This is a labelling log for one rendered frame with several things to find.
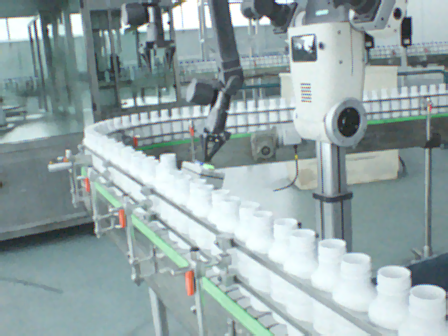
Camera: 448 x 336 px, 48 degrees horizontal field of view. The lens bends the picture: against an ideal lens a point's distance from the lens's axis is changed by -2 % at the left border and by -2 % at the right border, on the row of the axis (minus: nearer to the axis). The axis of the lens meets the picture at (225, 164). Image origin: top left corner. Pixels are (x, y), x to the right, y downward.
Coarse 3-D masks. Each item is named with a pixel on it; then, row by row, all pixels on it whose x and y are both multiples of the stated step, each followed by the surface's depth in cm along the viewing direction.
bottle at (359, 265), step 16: (352, 256) 65; (368, 256) 64; (352, 272) 62; (368, 272) 63; (336, 288) 65; (352, 288) 63; (368, 288) 63; (352, 304) 62; (368, 304) 62; (336, 320) 64
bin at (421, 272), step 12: (444, 252) 115; (408, 264) 110; (420, 264) 112; (432, 264) 114; (444, 264) 115; (372, 276) 106; (420, 276) 112; (432, 276) 114; (444, 276) 116; (444, 288) 117
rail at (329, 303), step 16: (128, 176) 149; (144, 208) 139; (176, 208) 113; (208, 224) 98; (208, 256) 100; (256, 256) 81; (304, 288) 69; (272, 304) 79; (336, 304) 63; (288, 320) 75; (352, 320) 60
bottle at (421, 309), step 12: (420, 288) 55; (432, 288) 54; (420, 300) 52; (432, 300) 51; (444, 300) 52; (420, 312) 52; (432, 312) 52; (444, 312) 52; (408, 324) 54; (420, 324) 52; (432, 324) 52; (444, 324) 52
